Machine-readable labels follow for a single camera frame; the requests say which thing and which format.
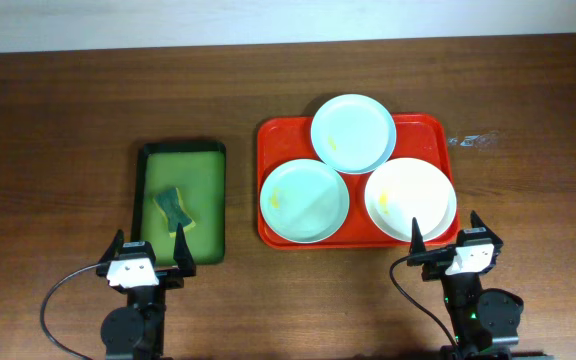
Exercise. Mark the dark green tray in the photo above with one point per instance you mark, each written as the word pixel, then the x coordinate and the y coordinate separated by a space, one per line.
pixel 198 169

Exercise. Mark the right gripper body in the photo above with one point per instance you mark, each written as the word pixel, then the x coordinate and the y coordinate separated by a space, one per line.
pixel 431 262

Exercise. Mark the green yellow sponge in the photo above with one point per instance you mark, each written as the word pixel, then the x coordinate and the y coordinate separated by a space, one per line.
pixel 170 203

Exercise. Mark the light blue plate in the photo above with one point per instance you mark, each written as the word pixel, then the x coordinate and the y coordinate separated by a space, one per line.
pixel 353 133

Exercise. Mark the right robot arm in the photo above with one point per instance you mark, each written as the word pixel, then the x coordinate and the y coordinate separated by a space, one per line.
pixel 485 321

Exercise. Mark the light green plate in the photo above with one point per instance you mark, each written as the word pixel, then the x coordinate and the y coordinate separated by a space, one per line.
pixel 304 201

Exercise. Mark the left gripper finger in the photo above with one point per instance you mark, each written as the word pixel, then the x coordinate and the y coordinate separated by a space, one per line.
pixel 115 245
pixel 181 254

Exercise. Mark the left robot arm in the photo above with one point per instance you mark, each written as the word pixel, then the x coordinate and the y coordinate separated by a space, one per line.
pixel 136 331

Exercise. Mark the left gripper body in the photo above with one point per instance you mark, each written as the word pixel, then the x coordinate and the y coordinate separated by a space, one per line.
pixel 169 275

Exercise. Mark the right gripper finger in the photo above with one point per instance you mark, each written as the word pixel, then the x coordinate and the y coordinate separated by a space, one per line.
pixel 477 223
pixel 417 245

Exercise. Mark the cream white plate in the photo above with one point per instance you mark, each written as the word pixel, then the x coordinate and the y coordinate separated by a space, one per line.
pixel 406 189

